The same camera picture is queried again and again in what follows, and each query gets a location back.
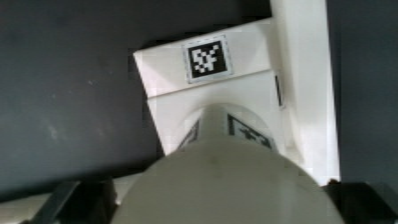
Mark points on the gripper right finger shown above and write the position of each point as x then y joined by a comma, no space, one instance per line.
359,203

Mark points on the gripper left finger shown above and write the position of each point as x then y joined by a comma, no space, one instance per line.
80,204

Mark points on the white lamp bulb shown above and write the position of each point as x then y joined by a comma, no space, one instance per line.
224,181

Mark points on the white lamp base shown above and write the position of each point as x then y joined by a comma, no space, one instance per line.
215,68

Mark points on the white U-shaped fence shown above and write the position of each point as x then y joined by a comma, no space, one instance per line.
307,104

